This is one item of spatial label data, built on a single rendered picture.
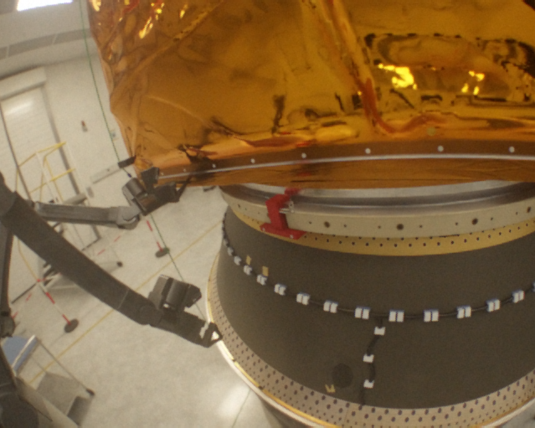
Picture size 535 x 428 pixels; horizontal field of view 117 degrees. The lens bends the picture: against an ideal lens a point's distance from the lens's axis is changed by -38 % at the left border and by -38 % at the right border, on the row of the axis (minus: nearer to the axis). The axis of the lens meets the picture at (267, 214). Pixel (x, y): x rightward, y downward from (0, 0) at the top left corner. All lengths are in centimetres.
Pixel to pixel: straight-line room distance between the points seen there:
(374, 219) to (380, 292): 18
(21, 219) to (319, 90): 58
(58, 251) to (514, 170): 84
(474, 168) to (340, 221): 30
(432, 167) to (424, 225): 12
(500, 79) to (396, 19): 21
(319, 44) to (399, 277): 51
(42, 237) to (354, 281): 63
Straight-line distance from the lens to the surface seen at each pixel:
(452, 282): 62
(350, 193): 56
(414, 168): 57
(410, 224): 52
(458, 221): 54
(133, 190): 86
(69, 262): 49
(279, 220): 61
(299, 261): 68
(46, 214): 91
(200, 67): 70
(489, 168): 58
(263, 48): 59
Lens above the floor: 196
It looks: 24 degrees down
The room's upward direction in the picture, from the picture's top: 16 degrees counter-clockwise
